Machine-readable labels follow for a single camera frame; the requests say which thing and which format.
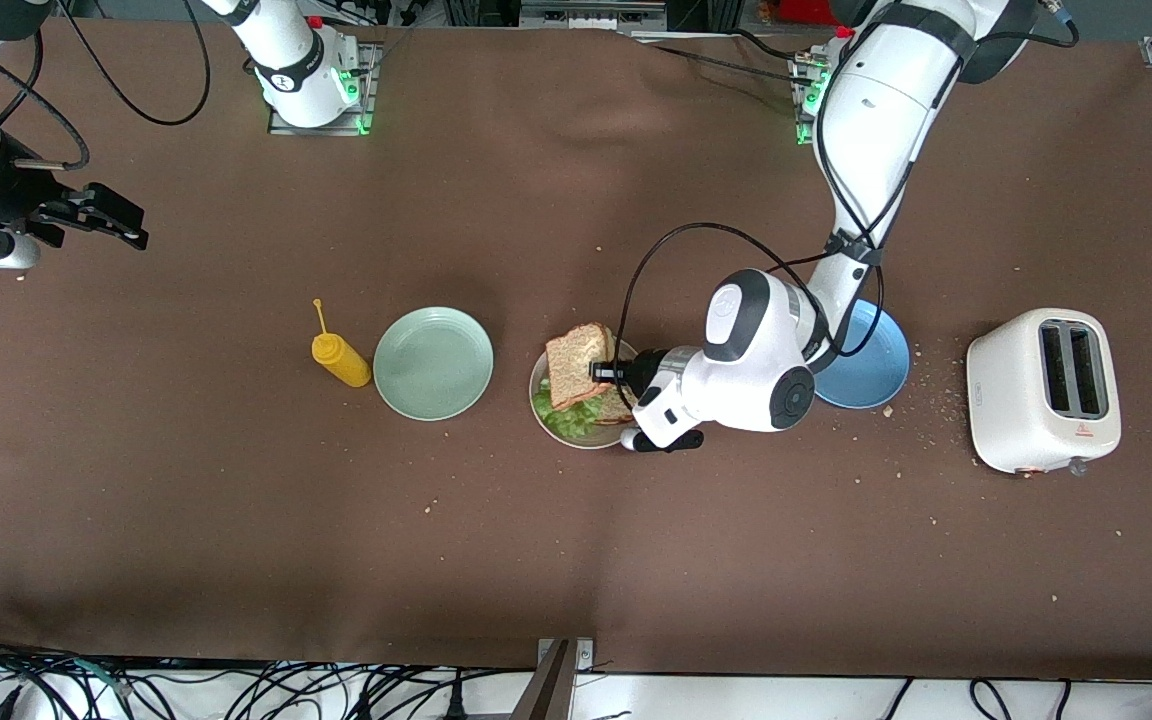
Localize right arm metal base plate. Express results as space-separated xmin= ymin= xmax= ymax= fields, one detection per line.
xmin=268 ymin=40 xmax=378 ymax=137

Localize grey power strip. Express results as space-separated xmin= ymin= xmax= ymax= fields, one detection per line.
xmin=519 ymin=0 xmax=667 ymax=31

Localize green lettuce leaf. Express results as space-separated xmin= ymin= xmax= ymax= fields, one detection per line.
xmin=533 ymin=385 xmax=609 ymax=447

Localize dark metal beam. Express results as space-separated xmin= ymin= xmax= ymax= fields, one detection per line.
xmin=511 ymin=640 xmax=577 ymax=720

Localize mint green plate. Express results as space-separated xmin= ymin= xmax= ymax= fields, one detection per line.
xmin=373 ymin=306 xmax=495 ymax=422

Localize small metal table bracket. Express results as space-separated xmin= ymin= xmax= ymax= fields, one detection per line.
xmin=536 ymin=638 xmax=595 ymax=673

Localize beige plate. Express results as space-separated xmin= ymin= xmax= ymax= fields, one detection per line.
xmin=529 ymin=335 xmax=642 ymax=450

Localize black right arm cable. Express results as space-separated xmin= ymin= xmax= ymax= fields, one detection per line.
xmin=0 ymin=0 xmax=213 ymax=171

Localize thin black table cable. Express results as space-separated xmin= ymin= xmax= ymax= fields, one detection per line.
xmin=651 ymin=28 xmax=817 ymax=86

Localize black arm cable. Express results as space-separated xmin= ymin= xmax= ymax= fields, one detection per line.
xmin=0 ymin=0 xmax=213 ymax=171
xmin=613 ymin=60 xmax=947 ymax=413

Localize tangled black floor cables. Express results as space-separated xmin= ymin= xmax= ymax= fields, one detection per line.
xmin=0 ymin=628 xmax=537 ymax=720

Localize yellow squeeze bottle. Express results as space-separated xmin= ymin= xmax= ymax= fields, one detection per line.
xmin=310 ymin=299 xmax=373 ymax=389

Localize brown tablecloth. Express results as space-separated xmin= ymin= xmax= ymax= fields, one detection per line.
xmin=0 ymin=15 xmax=1152 ymax=683

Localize blue plate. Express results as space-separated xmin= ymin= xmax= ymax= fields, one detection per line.
xmin=814 ymin=298 xmax=911 ymax=410

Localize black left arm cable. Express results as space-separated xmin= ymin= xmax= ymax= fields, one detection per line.
xmin=613 ymin=60 xmax=947 ymax=413

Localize white two-slot toaster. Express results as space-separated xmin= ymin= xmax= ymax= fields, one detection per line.
xmin=966 ymin=308 xmax=1123 ymax=476

